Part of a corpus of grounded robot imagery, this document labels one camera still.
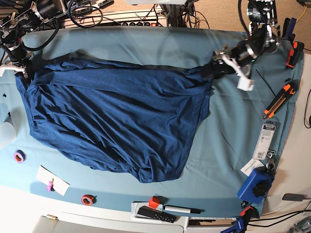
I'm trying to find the red cube block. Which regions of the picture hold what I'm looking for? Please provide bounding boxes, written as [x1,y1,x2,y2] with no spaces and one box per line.
[148,196,160,209]

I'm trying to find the blue box with knob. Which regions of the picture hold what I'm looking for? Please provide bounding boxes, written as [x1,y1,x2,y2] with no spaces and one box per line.
[237,167,275,204]

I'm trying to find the dark blue t-shirt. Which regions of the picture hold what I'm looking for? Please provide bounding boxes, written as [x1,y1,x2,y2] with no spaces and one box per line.
[16,59,212,183]

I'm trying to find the red tape roll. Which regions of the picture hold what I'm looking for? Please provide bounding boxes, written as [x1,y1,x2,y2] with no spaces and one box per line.
[81,194,96,206]

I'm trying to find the white label card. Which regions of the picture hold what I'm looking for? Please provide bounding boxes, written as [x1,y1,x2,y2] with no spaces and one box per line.
[241,159,264,177]

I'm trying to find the blue black clamp bottom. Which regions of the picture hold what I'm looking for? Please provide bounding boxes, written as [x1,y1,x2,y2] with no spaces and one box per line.
[221,206,259,233]

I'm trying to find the purple tape roll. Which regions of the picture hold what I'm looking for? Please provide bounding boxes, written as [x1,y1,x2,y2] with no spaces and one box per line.
[14,150,26,163]

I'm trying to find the white black marker pen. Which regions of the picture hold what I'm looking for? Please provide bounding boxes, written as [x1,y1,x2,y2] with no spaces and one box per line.
[163,205,204,214]

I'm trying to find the orange black utility knife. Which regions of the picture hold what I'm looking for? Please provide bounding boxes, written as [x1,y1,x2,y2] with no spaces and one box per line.
[262,81,298,119]

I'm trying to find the blue black clamp top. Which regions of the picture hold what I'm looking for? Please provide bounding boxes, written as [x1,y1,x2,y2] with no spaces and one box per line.
[282,17,297,43]

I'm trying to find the clear blister retail package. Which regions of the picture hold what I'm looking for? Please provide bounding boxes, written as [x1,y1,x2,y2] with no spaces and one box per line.
[252,119,276,160]

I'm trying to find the white power strip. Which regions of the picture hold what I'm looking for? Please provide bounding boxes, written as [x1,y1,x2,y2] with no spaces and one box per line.
[73,9,167,27]

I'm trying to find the black zip tie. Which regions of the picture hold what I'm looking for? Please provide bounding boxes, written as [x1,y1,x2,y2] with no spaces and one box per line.
[256,69,276,97]

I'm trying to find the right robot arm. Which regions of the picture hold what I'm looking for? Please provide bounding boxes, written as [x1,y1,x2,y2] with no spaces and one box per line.
[0,0,68,78]

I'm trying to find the small pink toy figure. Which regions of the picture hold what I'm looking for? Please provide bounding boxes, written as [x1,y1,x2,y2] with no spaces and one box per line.
[46,179,54,192]

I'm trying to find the blue black clamp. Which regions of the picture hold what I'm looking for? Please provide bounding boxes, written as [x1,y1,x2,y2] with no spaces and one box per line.
[282,17,297,43]
[221,206,259,233]

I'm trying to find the white paper card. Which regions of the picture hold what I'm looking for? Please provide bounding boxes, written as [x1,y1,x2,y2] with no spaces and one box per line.
[35,166,70,196]

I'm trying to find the black phone device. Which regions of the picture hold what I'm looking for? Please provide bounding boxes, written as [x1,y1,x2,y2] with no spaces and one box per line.
[282,193,305,202]

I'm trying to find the black remote control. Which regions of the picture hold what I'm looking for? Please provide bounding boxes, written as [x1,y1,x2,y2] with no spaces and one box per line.
[137,206,177,223]

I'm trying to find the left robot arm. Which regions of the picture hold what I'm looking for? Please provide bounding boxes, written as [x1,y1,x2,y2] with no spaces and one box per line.
[201,0,280,79]

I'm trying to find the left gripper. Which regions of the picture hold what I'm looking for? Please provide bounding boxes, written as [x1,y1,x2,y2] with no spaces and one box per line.
[200,42,259,79]

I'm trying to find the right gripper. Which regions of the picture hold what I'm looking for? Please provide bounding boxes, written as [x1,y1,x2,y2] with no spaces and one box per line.
[0,46,33,78]

